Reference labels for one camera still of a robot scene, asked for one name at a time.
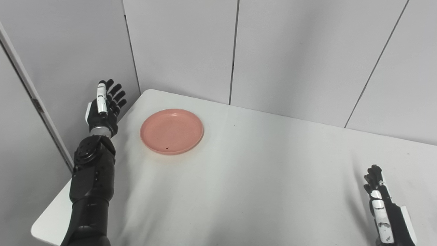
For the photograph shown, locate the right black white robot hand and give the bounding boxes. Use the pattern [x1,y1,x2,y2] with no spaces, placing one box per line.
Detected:
[363,165,418,246]

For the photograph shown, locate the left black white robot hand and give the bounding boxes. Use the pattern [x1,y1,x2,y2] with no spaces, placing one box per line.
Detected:
[85,79,127,132]

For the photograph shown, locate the pink round plate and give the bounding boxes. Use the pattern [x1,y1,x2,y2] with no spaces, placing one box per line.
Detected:
[140,109,205,155]

